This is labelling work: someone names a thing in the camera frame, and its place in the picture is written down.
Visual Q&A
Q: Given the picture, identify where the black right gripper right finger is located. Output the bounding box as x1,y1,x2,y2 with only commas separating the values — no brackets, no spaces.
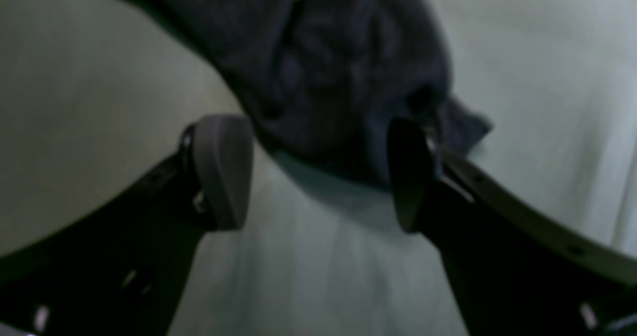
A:
387,119,637,336

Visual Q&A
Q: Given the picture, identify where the light green table cloth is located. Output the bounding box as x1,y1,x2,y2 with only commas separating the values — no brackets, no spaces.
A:
0,0,637,336

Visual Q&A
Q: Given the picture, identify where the black t-shirt with colourful print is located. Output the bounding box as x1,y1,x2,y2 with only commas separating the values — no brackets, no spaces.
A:
159,0,492,187

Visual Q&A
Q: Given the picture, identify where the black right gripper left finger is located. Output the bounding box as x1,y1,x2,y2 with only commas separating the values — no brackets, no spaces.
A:
0,114,254,336

